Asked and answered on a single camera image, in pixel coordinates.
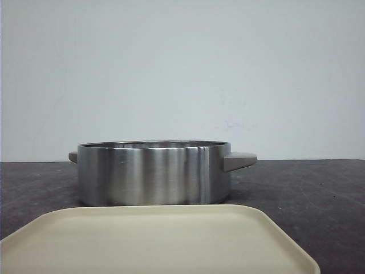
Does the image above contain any stainless steel steamer pot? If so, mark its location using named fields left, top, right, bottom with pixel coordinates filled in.
left=68, top=140, right=257, bottom=206

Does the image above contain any beige plastic tray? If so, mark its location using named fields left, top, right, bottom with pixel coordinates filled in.
left=1, top=205, right=320, bottom=273

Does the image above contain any dark grey table mat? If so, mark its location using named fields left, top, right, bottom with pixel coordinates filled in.
left=1, top=160, right=364, bottom=273

